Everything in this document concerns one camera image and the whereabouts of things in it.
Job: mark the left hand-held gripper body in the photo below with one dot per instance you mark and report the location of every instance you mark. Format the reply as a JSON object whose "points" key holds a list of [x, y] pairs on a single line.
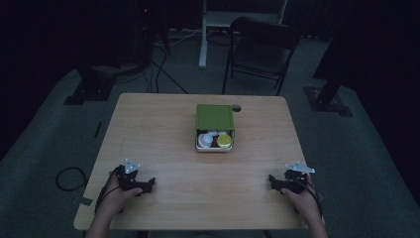
{"points": [[127, 180]]}

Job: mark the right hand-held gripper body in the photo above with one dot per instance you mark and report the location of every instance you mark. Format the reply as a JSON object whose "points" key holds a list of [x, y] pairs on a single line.
{"points": [[295, 181]]}

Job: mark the green box sleeve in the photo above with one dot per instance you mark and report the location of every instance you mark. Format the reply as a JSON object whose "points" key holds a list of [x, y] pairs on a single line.
{"points": [[214, 117]]}

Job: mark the person's right hand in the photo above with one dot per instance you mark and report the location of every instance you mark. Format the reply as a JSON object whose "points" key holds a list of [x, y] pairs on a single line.
{"points": [[305, 201]]}

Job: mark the person's left hand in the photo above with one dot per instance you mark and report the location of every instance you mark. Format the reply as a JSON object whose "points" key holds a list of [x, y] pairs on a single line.
{"points": [[114, 201]]}

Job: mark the grey tape piece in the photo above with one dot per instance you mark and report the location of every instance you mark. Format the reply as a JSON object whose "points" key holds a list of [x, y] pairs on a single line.
{"points": [[85, 201]]}

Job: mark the black marker pen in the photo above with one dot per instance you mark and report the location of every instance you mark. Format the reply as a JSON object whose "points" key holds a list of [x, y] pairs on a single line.
{"points": [[98, 129]]}

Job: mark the yellow-green lidded coffee capsule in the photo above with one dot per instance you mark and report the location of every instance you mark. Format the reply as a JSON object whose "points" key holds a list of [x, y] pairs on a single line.
{"points": [[224, 141]]}

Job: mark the white coffee capsule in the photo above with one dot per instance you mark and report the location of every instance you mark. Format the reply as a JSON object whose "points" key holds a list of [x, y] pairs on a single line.
{"points": [[212, 133], [205, 139], [222, 133]]}

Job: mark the black folding chair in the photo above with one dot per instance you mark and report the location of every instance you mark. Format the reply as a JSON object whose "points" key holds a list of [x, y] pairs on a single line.
{"points": [[261, 49]]}

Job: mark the black stand base plate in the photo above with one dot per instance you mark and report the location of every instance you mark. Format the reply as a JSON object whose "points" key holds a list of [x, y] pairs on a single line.
{"points": [[327, 102], [90, 91]]}

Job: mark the white desk frame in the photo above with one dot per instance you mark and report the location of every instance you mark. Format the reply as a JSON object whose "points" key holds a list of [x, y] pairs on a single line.
{"points": [[211, 20]]}

